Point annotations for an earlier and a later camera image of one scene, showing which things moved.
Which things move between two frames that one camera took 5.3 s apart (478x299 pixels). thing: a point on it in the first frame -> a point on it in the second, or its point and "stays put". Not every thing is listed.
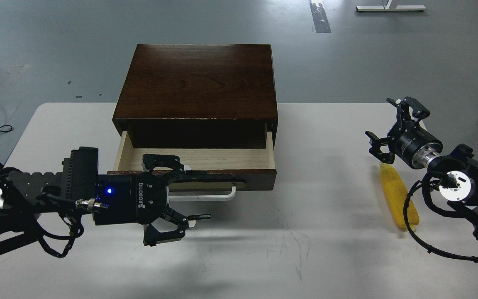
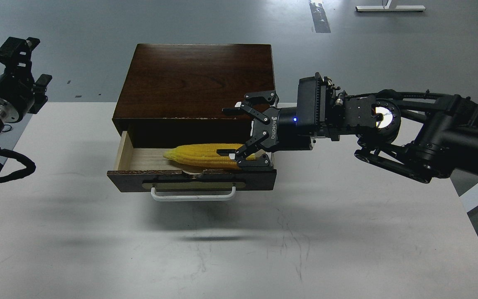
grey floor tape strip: (320, 19) stays put
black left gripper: (136, 197) -> (9, 97)
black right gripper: (409, 143) -> (282, 130)
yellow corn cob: (398, 194) -> (205, 155)
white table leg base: (386, 8) stays put
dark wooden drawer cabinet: (198, 96) stays put
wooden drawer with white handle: (213, 174) stays put
